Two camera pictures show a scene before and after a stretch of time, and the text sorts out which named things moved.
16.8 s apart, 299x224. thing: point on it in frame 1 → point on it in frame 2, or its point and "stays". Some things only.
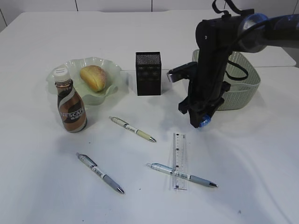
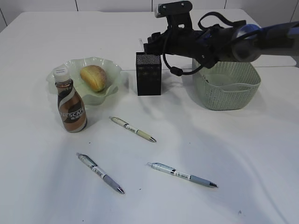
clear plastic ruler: [180, 160] → [140, 45]
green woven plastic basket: [245, 80] stays
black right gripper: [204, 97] → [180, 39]
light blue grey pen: [170, 171] stays
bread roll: [94, 77] stays
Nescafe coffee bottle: [72, 108] stays
